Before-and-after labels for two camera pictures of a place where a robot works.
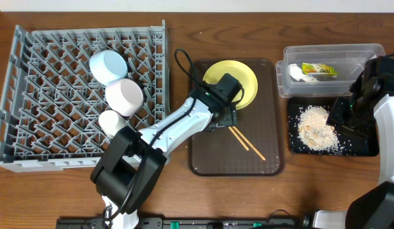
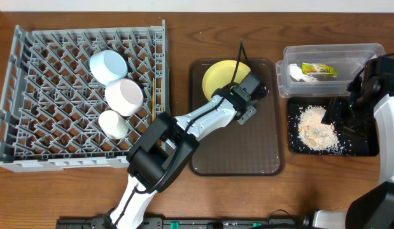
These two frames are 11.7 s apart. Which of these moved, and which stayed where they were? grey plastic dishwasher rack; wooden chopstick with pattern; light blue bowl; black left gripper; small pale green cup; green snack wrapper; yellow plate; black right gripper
Moved: black left gripper; wooden chopstick with pattern
Stayed: black right gripper; small pale green cup; green snack wrapper; yellow plate; grey plastic dishwasher rack; light blue bowl
